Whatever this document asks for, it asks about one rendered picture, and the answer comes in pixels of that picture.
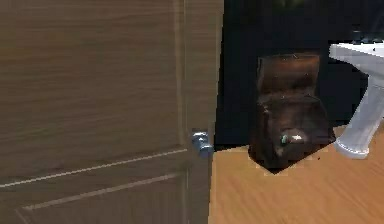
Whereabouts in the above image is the silver round door knob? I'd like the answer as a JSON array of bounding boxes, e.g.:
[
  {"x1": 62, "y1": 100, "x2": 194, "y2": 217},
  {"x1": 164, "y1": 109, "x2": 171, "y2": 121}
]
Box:
[{"x1": 191, "y1": 130, "x2": 215, "y2": 159}]

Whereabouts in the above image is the dark brown bin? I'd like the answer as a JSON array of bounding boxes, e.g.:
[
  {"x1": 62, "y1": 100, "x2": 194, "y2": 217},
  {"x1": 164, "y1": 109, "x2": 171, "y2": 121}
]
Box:
[{"x1": 248, "y1": 53, "x2": 337, "y2": 175}]

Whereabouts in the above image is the brown wooden room door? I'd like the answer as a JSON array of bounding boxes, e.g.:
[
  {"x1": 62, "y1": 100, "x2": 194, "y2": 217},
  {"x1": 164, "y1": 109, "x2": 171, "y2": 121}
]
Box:
[{"x1": 0, "y1": 0, "x2": 225, "y2": 224}]

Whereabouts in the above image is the white pedestal sink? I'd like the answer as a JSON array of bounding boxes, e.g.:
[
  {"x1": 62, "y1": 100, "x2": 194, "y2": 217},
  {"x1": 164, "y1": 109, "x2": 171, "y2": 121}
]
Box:
[{"x1": 328, "y1": 40, "x2": 384, "y2": 160}]

